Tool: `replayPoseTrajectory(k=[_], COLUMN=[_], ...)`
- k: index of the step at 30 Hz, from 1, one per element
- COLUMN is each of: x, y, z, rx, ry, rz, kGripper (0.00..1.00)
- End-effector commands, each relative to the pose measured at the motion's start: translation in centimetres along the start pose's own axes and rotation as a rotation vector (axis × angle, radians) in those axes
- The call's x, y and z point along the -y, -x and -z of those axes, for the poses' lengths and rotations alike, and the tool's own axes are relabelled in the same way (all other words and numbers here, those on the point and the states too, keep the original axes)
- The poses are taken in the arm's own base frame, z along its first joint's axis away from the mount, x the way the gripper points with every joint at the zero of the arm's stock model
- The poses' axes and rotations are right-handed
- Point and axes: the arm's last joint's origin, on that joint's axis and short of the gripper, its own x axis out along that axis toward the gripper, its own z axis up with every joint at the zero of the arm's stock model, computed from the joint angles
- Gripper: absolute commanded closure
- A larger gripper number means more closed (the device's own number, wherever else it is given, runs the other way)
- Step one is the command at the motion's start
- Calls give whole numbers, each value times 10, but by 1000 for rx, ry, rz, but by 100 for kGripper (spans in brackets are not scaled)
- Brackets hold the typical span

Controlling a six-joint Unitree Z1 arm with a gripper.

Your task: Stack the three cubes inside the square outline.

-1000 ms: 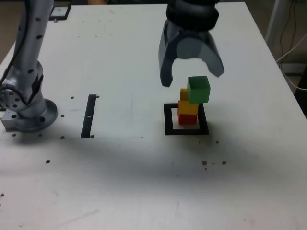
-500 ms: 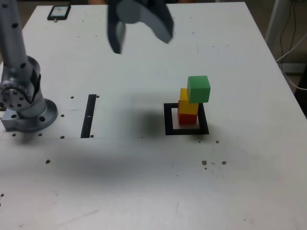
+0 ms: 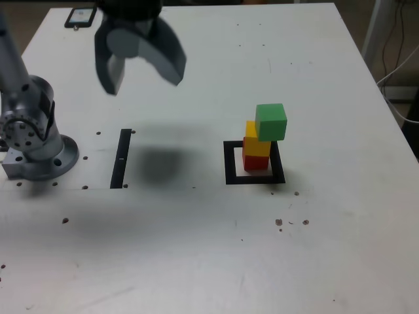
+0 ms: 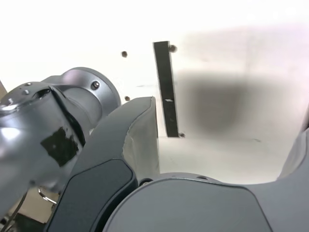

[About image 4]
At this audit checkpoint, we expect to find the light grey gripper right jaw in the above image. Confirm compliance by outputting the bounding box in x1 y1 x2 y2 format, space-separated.
101 125 309 232

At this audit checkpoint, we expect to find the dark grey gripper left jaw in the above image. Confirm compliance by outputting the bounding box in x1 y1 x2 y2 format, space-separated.
44 96 161 232

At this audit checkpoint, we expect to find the black tape strip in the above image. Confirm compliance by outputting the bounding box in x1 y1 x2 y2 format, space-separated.
153 41 180 138

